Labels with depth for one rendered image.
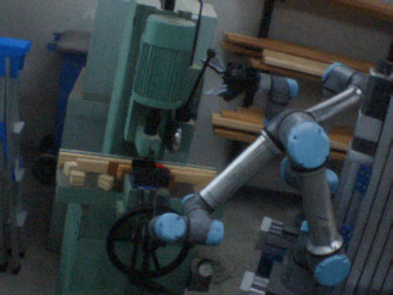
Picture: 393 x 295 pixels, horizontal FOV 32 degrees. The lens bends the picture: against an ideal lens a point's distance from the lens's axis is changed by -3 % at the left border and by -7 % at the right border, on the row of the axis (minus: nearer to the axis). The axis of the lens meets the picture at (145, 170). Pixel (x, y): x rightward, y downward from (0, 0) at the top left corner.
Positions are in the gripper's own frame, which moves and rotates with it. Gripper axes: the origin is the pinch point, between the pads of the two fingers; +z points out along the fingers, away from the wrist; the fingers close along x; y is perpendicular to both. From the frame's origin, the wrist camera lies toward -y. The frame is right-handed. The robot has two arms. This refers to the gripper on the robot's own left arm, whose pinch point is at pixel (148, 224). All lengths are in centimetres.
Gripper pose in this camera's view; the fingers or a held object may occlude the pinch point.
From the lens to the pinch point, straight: 227.3
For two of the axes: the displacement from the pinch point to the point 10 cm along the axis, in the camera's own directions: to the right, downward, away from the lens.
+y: -1.3, 9.8, -1.4
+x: 9.7, 1.5, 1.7
